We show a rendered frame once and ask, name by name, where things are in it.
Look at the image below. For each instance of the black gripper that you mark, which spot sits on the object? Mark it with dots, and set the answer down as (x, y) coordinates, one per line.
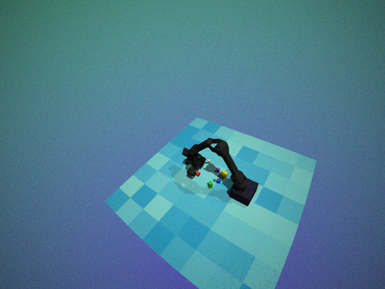
(196, 165)

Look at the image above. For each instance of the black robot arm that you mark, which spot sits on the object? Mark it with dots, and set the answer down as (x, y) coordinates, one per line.
(221, 149)

